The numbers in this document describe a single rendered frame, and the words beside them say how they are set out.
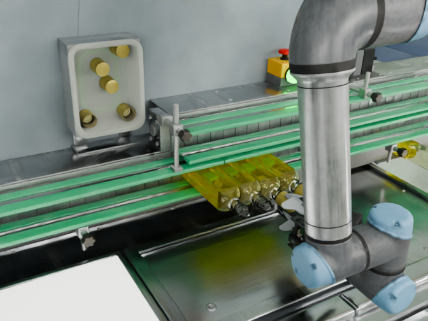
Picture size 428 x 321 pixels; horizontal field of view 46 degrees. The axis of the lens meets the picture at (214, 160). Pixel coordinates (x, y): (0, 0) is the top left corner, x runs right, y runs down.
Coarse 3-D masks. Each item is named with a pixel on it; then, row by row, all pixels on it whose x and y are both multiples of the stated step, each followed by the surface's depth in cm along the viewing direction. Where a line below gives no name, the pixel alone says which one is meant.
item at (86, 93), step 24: (72, 48) 109; (96, 48) 119; (72, 72) 111; (120, 72) 124; (72, 96) 113; (96, 96) 124; (120, 96) 127; (144, 96) 122; (120, 120) 126; (144, 120) 125
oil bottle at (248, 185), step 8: (216, 168) 127; (224, 168) 126; (232, 168) 126; (240, 168) 126; (232, 176) 122; (240, 176) 122; (248, 176) 122; (240, 184) 119; (248, 184) 119; (256, 184) 119; (248, 192) 118; (248, 200) 119
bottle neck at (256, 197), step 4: (256, 192) 118; (252, 196) 118; (256, 196) 117; (260, 196) 117; (252, 200) 118; (256, 200) 116; (260, 200) 115; (264, 200) 115; (268, 200) 116; (256, 204) 116; (260, 204) 115; (264, 204) 117; (268, 204) 116; (260, 208) 115; (264, 208) 116; (268, 208) 116
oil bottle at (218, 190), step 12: (192, 180) 127; (204, 180) 121; (216, 180) 120; (228, 180) 120; (204, 192) 122; (216, 192) 117; (228, 192) 116; (240, 192) 118; (216, 204) 118; (228, 204) 116
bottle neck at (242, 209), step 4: (232, 200) 115; (236, 200) 115; (232, 204) 114; (236, 204) 114; (240, 204) 113; (244, 204) 113; (232, 208) 114; (236, 208) 113; (240, 208) 112; (244, 208) 112; (248, 208) 113; (236, 212) 113; (240, 212) 112; (244, 212) 114; (248, 212) 113; (240, 216) 112; (244, 216) 113
